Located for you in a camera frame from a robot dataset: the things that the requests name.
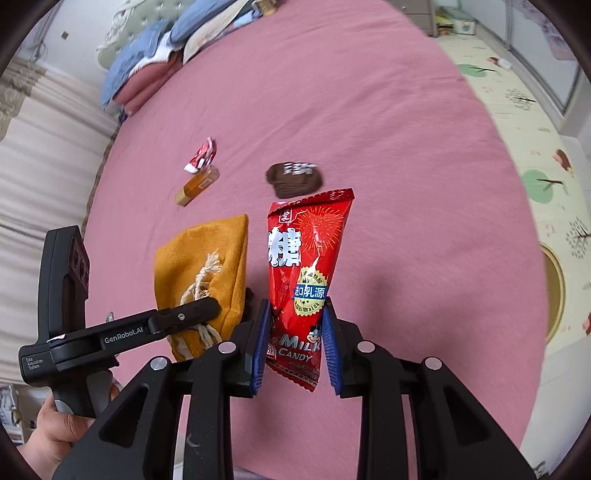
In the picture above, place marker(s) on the amber tube with gold cap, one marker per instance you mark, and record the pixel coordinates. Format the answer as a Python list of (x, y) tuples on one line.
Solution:
[(196, 185)]

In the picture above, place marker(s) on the beige curtain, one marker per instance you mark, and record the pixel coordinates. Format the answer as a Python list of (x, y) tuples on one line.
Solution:
[(54, 139)]

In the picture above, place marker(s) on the mustard drawstring pouch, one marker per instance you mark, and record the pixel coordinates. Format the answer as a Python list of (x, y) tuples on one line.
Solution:
[(208, 260)]

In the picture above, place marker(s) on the pink folded blanket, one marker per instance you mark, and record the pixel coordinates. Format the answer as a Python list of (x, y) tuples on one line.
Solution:
[(143, 84)]

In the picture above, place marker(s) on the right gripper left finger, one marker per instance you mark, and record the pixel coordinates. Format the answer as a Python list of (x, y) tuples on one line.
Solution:
[(135, 437)]

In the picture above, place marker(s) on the brown lettered sock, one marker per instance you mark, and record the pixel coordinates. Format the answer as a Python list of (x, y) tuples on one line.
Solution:
[(293, 179)]

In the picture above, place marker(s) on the red milk candy bag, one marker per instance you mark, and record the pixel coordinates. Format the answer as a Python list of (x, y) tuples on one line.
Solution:
[(303, 241)]

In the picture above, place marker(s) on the crumpled red white wrapper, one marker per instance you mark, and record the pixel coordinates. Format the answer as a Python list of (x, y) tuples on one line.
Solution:
[(202, 158)]

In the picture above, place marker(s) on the pink bed sheet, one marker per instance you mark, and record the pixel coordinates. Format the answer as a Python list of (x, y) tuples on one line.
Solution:
[(440, 254)]

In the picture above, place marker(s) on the left hand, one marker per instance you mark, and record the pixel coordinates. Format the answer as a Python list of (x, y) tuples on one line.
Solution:
[(53, 438)]

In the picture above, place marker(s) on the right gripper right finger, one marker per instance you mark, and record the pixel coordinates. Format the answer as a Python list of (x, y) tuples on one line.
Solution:
[(415, 407)]

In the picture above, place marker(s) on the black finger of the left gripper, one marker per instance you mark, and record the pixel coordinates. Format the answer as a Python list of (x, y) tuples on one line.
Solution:
[(182, 317)]

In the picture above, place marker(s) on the green tufted headboard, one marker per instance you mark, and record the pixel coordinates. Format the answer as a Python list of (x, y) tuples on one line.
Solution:
[(130, 20)]

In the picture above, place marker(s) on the cream patterned floor mat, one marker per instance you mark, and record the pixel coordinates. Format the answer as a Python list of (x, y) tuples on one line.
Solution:
[(543, 163)]

